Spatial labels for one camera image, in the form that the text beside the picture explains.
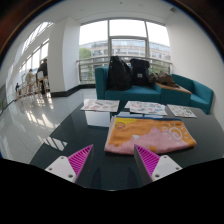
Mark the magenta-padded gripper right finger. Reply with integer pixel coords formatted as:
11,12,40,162
133,144,183,187

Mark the teal sectional sofa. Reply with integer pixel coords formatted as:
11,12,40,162
94,65,215,115

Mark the brown crumpled jacket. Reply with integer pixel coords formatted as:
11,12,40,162
148,71,180,88

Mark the group of white chairs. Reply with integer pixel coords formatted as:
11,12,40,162
19,70,51,98

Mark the black backpack with label patch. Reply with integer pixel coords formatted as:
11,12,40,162
129,58,151,87

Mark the white sticker sheet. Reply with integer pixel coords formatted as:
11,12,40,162
166,104,198,119
80,98,120,113
124,100,168,117

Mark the metal window railing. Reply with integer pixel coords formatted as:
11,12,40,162
75,54,173,84

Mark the orange yellow pink printed towel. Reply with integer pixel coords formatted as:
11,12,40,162
104,116,198,155

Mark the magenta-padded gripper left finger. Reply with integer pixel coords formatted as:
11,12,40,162
44,143,95,188

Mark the large black backpack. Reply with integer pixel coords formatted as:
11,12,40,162
107,55,134,92

